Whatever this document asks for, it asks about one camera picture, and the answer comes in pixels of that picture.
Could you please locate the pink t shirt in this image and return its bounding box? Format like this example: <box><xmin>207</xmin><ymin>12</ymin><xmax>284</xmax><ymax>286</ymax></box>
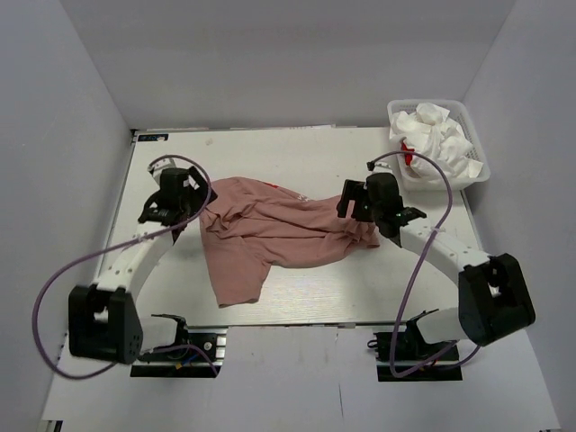
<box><xmin>200</xmin><ymin>176</ymin><xmax>380</xmax><ymax>308</ymax></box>

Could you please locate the white t shirt red print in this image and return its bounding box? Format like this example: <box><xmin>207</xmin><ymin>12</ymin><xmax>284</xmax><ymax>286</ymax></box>
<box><xmin>398</xmin><ymin>143</ymin><xmax>491</xmax><ymax>192</ymax></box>

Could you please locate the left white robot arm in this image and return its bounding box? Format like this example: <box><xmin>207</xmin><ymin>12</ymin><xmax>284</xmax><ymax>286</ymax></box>
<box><xmin>68</xmin><ymin>163</ymin><xmax>217</xmax><ymax>365</ymax></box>

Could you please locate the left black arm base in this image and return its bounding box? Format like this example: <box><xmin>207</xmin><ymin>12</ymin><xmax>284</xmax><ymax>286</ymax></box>
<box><xmin>130</xmin><ymin>328</ymin><xmax>228</xmax><ymax>379</ymax></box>

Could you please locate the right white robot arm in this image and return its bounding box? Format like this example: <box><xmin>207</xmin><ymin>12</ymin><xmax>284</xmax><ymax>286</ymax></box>
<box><xmin>337</xmin><ymin>173</ymin><xmax>536</xmax><ymax>359</ymax></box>

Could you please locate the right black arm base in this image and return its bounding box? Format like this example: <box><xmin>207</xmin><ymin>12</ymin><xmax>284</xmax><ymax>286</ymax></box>
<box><xmin>367</xmin><ymin>331</ymin><xmax>463</xmax><ymax>383</ymax></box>

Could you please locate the white t shirt in basket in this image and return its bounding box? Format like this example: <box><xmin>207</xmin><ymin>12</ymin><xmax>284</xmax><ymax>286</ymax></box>
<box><xmin>390</xmin><ymin>103</ymin><xmax>472</xmax><ymax>162</ymax></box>

